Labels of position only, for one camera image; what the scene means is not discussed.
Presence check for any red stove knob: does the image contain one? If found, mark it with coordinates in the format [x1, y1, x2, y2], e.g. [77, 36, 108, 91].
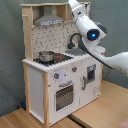
[54, 73, 60, 79]
[71, 66, 78, 73]

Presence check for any grey toy sink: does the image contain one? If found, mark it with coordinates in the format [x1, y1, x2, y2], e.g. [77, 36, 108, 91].
[66, 48, 85, 56]

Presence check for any black toy stovetop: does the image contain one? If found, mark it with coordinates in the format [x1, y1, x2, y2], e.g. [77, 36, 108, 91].
[34, 53, 71, 66]

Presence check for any wooden toy kitchen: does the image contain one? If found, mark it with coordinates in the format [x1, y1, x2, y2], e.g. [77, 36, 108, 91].
[22, 3, 102, 128]

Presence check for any grey range hood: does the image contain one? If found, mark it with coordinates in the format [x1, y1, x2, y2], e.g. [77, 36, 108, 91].
[34, 6, 64, 27]

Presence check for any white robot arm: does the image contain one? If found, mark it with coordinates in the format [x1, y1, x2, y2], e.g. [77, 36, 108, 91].
[68, 0, 128, 77]

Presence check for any toy oven door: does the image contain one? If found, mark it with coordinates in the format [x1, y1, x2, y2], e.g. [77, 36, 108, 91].
[55, 81, 74, 111]

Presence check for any grey ice dispenser panel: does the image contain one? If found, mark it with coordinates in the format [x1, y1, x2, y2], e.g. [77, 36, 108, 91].
[87, 64, 96, 83]

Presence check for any left red stove knob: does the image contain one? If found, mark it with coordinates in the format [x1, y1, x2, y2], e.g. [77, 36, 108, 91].
[54, 73, 60, 79]

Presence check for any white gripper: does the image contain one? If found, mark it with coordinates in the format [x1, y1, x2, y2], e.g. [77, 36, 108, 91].
[68, 0, 86, 21]

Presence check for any right red stove knob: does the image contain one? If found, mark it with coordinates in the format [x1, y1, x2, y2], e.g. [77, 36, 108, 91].
[71, 66, 78, 73]

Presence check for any silver toy cooking pot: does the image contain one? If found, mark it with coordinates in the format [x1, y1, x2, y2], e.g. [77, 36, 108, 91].
[39, 51, 54, 62]

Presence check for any white toy microwave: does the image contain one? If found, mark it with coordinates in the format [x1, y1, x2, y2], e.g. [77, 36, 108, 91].
[66, 2, 91, 22]

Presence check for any black toy faucet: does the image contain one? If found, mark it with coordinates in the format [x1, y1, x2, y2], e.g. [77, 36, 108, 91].
[67, 33, 82, 49]

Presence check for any grey cabinet door handle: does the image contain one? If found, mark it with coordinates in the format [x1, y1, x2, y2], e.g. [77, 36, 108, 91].
[82, 76, 86, 90]

